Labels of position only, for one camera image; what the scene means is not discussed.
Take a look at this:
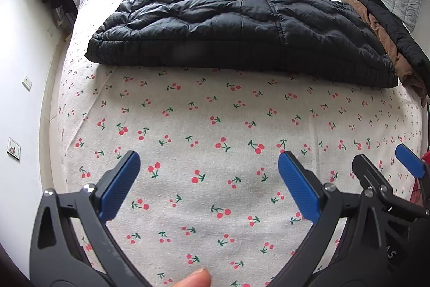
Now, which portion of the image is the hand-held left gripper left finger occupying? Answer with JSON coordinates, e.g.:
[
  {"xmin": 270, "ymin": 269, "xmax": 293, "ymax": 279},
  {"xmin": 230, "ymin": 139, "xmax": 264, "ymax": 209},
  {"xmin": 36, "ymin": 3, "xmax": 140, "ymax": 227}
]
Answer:
[{"xmin": 30, "ymin": 150, "xmax": 158, "ymax": 287}]

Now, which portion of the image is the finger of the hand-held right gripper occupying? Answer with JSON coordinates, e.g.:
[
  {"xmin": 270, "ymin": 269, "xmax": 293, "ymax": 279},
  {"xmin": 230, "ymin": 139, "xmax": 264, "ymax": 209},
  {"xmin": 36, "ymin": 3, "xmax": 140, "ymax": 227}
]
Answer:
[
  {"xmin": 395, "ymin": 143, "xmax": 429, "ymax": 179},
  {"xmin": 352, "ymin": 154, "xmax": 430, "ymax": 218}
]

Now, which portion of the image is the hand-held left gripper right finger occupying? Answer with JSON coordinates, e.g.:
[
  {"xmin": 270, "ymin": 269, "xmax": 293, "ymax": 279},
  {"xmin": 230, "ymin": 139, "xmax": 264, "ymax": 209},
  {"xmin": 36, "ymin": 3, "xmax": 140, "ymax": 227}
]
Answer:
[{"xmin": 269, "ymin": 150, "xmax": 387, "ymax": 287}]

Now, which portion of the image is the black quilted puffer jacket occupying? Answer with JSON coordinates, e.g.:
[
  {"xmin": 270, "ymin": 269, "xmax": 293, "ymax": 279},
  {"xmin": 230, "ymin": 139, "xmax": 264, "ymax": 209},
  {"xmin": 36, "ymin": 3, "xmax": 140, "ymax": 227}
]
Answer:
[{"xmin": 84, "ymin": 0, "xmax": 400, "ymax": 89}]

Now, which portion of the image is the person's left hand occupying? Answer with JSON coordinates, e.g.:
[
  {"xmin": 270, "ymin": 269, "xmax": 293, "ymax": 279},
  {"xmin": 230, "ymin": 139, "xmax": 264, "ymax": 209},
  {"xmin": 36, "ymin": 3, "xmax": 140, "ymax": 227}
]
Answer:
[{"xmin": 170, "ymin": 267, "xmax": 212, "ymax": 287}]

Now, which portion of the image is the person's red printed clothing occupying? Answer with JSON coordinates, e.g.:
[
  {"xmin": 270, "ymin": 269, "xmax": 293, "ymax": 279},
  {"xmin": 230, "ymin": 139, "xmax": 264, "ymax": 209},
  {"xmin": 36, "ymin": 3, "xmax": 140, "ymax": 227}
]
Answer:
[{"xmin": 410, "ymin": 149, "xmax": 430, "ymax": 207}]

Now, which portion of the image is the bed with cherry print sheet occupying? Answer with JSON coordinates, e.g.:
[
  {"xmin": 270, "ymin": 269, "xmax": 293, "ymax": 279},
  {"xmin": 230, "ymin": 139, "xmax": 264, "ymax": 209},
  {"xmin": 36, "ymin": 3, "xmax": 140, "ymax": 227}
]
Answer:
[{"xmin": 55, "ymin": 0, "xmax": 427, "ymax": 287}]

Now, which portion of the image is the brown garment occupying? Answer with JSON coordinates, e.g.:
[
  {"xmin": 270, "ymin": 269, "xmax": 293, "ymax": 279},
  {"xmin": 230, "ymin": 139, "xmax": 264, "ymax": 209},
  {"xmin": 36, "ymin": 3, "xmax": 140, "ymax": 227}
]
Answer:
[{"xmin": 339, "ymin": 0, "xmax": 428, "ymax": 106}]

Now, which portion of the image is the black coat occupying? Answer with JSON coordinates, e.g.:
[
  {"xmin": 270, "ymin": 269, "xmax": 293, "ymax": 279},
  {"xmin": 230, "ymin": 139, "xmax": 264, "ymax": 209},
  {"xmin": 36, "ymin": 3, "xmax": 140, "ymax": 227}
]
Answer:
[{"xmin": 346, "ymin": 0, "xmax": 430, "ymax": 91}]

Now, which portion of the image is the wall switch with pink sticker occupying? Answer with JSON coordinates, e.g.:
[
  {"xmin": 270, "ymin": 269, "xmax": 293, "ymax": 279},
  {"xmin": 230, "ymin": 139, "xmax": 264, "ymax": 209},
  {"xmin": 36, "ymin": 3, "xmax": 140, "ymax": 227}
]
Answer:
[{"xmin": 7, "ymin": 137, "xmax": 21, "ymax": 160}]

